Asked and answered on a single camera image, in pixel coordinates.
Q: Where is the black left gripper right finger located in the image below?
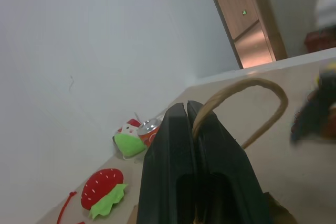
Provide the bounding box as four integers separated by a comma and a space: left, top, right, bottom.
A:
186, 100, 271, 224

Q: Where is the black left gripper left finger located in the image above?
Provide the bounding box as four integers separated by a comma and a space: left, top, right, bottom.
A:
136, 102, 198, 224

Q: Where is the brown paper bag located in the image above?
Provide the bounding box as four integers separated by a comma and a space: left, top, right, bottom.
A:
129, 78, 299, 224

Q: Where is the orange soda can plush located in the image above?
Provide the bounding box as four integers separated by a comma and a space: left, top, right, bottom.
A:
136, 118, 163, 148

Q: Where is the green and red plush toy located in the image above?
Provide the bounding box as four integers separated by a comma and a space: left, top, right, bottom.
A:
113, 112, 146, 160

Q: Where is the red strawberry plush toy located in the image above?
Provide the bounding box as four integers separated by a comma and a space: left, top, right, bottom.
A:
80, 168, 129, 220

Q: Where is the red box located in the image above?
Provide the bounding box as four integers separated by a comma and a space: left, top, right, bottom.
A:
304, 28, 336, 53

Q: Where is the wooden door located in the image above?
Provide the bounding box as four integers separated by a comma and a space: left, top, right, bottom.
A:
202, 0, 288, 69

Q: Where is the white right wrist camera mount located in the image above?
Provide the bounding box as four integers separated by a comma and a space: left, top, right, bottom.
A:
314, 0, 336, 28

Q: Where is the red cord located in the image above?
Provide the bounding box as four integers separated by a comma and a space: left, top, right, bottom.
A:
56, 191, 86, 224

